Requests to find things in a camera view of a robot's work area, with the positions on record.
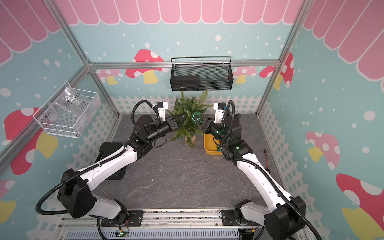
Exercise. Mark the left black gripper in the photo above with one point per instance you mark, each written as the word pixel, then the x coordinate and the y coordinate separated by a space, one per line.
pixel 172 123

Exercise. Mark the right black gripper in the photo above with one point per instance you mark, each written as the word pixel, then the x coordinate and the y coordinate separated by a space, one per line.
pixel 205 130

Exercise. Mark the green glitter ball ornament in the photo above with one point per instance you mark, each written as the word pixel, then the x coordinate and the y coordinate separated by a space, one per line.
pixel 197 118

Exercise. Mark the small green christmas tree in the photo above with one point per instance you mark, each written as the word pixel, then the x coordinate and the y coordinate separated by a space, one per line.
pixel 188 106

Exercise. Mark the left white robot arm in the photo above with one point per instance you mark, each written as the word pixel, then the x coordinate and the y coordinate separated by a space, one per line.
pixel 76 187

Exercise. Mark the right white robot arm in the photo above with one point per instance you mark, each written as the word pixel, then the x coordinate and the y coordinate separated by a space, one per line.
pixel 283 215

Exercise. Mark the yellow plastic tray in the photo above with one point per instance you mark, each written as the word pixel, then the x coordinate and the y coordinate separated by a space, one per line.
pixel 211 146

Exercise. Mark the black box in basket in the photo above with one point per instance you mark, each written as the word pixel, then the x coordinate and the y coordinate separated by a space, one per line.
pixel 185 83

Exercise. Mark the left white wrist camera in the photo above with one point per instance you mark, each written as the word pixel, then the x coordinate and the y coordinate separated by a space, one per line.
pixel 162 108

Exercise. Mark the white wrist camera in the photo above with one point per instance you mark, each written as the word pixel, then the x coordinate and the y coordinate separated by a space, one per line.
pixel 162 108
pixel 220 109

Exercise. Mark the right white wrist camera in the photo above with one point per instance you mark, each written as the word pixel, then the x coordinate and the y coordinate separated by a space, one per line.
pixel 220 109

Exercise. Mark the black wire mesh basket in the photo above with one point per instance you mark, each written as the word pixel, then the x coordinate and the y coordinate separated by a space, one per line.
pixel 215 73

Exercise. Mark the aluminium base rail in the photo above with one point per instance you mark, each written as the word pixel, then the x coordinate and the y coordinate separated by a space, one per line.
pixel 179 224

